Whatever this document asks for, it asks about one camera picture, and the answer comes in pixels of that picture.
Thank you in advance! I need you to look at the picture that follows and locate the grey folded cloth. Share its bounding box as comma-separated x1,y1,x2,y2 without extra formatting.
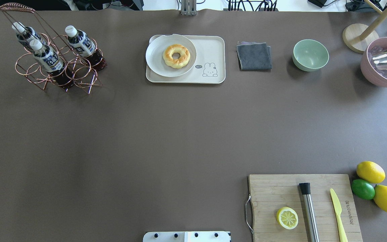
236,42,273,71

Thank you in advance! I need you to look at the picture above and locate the tea bottle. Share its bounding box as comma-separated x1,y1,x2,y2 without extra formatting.
12,22,48,53
30,39,74,89
65,26,106,71

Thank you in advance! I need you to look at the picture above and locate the steel muddler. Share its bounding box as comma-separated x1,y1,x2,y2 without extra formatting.
299,183,320,242

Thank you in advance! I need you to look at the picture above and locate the wooden cutting board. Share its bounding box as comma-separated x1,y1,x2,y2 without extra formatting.
249,174,363,242

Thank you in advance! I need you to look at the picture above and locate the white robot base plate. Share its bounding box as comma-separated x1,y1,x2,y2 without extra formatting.
143,231,231,242

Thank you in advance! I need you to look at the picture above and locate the yellow plastic knife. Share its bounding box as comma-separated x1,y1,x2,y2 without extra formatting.
329,188,348,242

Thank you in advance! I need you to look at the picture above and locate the half lemon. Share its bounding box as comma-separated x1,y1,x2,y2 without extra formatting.
276,207,298,230

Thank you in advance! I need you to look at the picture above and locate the green bowl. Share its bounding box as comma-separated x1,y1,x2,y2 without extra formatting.
292,39,329,72

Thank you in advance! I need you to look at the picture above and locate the beige rabbit tray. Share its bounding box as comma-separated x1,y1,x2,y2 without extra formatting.
145,34,226,84

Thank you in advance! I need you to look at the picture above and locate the green lime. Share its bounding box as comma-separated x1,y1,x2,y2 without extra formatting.
351,179,375,200

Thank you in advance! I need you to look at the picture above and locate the pink ice bowl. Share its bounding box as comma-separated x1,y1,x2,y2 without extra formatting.
360,37,387,87

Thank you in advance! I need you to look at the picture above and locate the wooden cup stand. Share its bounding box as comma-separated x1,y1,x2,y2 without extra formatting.
342,0,387,54

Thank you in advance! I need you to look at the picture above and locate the copper wire bottle rack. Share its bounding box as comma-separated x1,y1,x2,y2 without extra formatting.
0,3,102,94

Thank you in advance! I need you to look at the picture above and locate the glazed donut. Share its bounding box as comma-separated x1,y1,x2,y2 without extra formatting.
162,44,191,69

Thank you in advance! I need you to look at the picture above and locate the upper whole lemon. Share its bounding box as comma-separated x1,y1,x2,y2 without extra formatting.
356,161,386,184

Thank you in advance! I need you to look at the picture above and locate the white plate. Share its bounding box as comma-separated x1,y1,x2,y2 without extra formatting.
146,34,197,78

